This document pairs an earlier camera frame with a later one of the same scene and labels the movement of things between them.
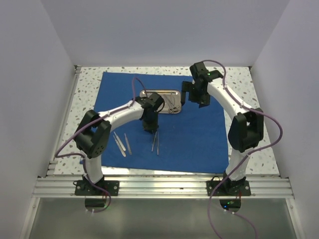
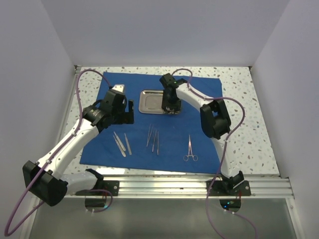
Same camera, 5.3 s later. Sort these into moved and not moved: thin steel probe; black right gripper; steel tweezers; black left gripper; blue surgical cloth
Moved: black left gripper; black right gripper
Not moved: blue surgical cloth; thin steel probe; steel tweezers
